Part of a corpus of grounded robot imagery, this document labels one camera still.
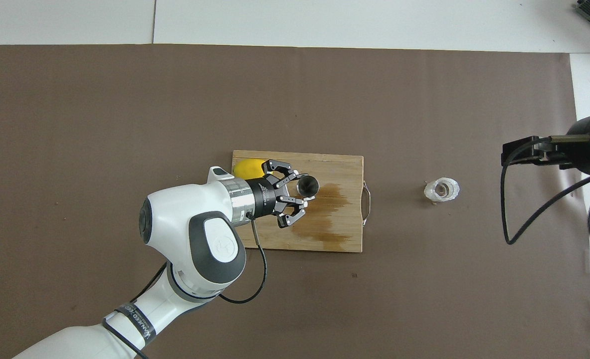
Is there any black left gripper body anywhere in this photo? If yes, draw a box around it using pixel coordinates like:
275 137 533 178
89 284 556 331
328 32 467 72
247 176 293 220

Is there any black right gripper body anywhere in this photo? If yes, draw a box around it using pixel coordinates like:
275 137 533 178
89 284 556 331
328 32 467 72
542 114 590 175

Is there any steel double jigger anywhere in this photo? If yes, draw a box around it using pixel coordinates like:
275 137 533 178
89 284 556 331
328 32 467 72
296 175 320 197

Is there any small clear glass cup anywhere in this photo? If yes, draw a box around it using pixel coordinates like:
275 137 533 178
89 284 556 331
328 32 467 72
423 177 460 203

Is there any yellow lemon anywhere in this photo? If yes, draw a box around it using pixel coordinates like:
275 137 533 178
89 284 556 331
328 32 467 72
233 159 268 180

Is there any wooden cutting board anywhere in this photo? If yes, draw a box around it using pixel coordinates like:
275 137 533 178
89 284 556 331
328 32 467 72
226 150 373 253

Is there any brown paper table mat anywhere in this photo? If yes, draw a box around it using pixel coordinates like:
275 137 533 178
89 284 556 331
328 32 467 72
0 44 590 359

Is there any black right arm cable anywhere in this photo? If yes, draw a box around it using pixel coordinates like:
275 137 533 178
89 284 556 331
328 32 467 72
499 142 590 245

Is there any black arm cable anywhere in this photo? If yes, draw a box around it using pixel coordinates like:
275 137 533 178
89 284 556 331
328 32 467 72
499 142 590 245
100 214 268 359

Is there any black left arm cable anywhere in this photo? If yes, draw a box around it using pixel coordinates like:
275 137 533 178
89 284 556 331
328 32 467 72
100 214 268 359

